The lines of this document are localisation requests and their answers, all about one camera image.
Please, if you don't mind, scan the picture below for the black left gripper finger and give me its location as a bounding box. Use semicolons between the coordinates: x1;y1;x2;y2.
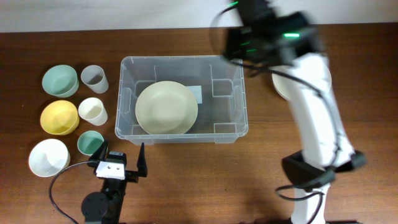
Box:
137;143;148;177
88;140;108;167

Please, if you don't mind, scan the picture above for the beige plate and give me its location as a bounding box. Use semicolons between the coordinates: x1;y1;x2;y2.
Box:
272;62;332;101
135;81;198;135

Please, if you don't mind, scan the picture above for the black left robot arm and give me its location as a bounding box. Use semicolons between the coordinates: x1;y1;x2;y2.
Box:
81;140;147;223

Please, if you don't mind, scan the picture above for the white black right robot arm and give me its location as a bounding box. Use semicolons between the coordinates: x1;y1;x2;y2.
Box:
223;1;366;223

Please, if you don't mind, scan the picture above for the clear plastic storage container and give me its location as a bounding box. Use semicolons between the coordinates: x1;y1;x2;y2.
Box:
115;55;249;145

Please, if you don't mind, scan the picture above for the small green cup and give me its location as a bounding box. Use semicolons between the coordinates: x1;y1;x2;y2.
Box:
77;131;104;156

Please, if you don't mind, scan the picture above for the cream cup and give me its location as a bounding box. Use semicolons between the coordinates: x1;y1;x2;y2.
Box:
78;97;108;126

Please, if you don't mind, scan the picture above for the white bowl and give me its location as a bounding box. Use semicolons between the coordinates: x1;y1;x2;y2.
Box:
29;139;70;177

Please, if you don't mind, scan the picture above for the yellow bowl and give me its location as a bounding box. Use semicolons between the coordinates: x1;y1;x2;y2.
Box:
40;100;80;136

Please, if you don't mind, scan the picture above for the grey cup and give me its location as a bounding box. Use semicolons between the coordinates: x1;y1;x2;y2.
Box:
80;65;109;94

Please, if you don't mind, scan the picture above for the green bowl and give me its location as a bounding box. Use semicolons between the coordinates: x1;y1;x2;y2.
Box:
42;65;79;98

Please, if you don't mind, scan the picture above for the black left camera cable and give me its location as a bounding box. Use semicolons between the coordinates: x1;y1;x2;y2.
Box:
49;161;94;224

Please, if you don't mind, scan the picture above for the black camera cable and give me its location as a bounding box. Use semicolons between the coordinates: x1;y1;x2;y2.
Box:
49;161;94;224
208;6;343;224

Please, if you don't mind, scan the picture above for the black right camera cable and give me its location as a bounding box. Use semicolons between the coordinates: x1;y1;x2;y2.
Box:
208;6;343;224

